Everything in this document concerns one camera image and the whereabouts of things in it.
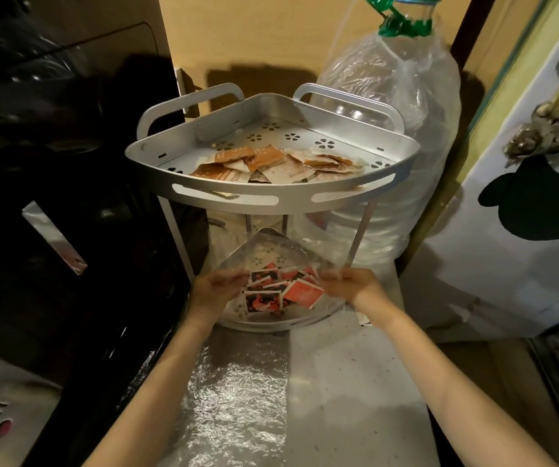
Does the person's right hand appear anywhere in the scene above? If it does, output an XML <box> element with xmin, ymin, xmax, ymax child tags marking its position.
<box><xmin>317</xmin><ymin>266</ymin><xmax>388</xmax><ymax>313</ymax></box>

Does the person's left hand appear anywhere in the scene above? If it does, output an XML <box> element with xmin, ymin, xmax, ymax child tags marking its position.
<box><xmin>189</xmin><ymin>268</ymin><xmax>251</xmax><ymax>327</ymax></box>

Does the clear plastic bag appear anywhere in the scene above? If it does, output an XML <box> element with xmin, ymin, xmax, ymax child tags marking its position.
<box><xmin>215</xmin><ymin>227</ymin><xmax>346</xmax><ymax>299</ymax></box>

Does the person's right forearm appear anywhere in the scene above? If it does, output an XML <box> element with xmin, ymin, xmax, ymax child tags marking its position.
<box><xmin>357</xmin><ymin>299</ymin><xmax>559</xmax><ymax>467</ymax></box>

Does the person's left forearm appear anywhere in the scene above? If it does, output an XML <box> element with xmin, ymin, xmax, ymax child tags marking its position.
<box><xmin>84</xmin><ymin>313</ymin><xmax>222</xmax><ymax>467</ymax></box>

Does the pile of red sachets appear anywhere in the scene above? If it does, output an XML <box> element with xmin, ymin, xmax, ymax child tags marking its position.
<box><xmin>242</xmin><ymin>262</ymin><xmax>327</xmax><ymax>315</ymax></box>

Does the silver two-tier corner shelf rack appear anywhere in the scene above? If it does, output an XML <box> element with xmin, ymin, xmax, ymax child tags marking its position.
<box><xmin>125</xmin><ymin>82</ymin><xmax>421</xmax><ymax>333</ymax></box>

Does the large clear water bottle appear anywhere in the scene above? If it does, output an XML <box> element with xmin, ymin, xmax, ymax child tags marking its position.
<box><xmin>304</xmin><ymin>0</ymin><xmax>462</xmax><ymax>269</ymax></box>

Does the pile of orange sachets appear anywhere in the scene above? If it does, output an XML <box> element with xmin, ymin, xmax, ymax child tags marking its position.
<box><xmin>189</xmin><ymin>145</ymin><xmax>369</xmax><ymax>186</ymax></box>

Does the silver foil counter liner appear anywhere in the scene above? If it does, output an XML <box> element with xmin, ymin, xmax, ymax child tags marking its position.
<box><xmin>159</xmin><ymin>329</ymin><xmax>291</xmax><ymax>467</ymax></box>

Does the white door with green print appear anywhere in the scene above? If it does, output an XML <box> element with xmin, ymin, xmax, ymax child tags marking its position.
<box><xmin>398</xmin><ymin>0</ymin><xmax>559</xmax><ymax>344</ymax></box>

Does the silver label strip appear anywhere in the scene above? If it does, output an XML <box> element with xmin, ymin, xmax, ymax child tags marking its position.
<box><xmin>22</xmin><ymin>201</ymin><xmax>89</xmax><ymax>276</ymax></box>

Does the black glossy appliance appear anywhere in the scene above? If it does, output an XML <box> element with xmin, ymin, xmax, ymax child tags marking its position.
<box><xmin>0</xmin><ymin>0</ymin><xmax>210</xmax><ymax>467</ymax></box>

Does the clear plastic wrap over bottle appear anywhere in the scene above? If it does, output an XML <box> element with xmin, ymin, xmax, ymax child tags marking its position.
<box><xmin>316</xmin><ymin>28</ymin><xmax>461</xmax><ymax>144</ymax></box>

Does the silver appliance with vent slots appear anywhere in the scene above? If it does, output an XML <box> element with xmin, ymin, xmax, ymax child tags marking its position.
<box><xmin>0</xmin><ymin>347</ymin><xmax>64</xmax><ymax>467</ymax></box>

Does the green bottle cap with handle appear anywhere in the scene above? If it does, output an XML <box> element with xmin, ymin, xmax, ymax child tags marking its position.
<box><xmin>352</xmin><ymin>0</ymin><xmax>443</xmax><ymax>38</ymax></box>

